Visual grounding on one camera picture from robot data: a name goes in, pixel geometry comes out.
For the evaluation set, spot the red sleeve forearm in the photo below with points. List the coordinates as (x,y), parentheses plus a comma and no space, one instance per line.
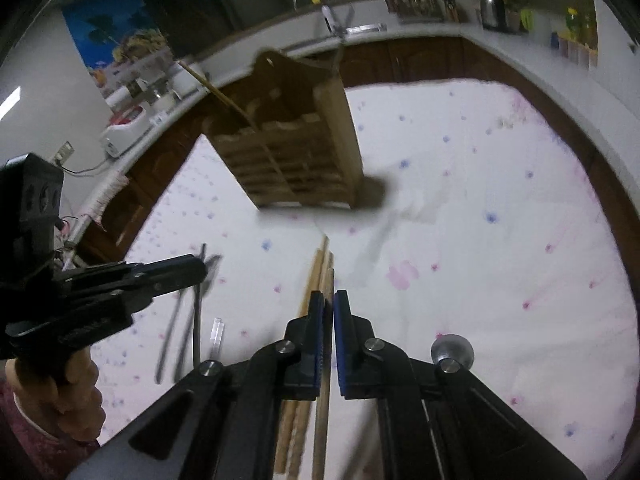
(27,452)

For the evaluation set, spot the spice jar rack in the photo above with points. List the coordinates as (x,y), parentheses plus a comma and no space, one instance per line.
(572,50)

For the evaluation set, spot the steel sink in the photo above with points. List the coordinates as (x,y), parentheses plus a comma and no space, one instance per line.
(365,29)

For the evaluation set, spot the green yellow drink bottle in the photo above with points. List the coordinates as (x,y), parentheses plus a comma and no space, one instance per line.
(573,22)

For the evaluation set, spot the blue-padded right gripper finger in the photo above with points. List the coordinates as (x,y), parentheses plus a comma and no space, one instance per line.
(437,425)

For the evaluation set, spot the floral white tablecloth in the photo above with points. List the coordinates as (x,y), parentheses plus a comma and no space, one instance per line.
(478,220)

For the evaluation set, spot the tropical fruit poster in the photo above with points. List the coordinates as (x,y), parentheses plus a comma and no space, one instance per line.
(118,42)

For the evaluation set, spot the white lace cloth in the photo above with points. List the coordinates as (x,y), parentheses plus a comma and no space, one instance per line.
(102,195)

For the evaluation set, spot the wall power outlet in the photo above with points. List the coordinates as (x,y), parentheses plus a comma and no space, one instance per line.
(62,155)

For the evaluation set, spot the white round cooker pot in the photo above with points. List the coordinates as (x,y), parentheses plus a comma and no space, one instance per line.
(181,81)

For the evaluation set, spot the wooden utensil holder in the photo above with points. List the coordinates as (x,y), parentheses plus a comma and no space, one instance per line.
(305,150)

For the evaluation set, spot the dish rack with utensils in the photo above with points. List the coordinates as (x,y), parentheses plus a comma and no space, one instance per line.
(423,11)

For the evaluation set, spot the steel electric kettle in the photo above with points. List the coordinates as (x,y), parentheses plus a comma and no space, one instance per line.
(493,15)

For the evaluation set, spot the metal spoon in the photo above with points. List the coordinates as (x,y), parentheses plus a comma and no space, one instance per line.
(452,352)

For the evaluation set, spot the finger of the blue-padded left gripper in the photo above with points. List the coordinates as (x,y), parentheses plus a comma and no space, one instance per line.
(220,421)

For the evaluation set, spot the white red rice cooker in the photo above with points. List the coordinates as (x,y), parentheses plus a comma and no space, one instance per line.
(126,129)

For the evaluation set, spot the person's left hand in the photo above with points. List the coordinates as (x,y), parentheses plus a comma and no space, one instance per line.
(69,406)

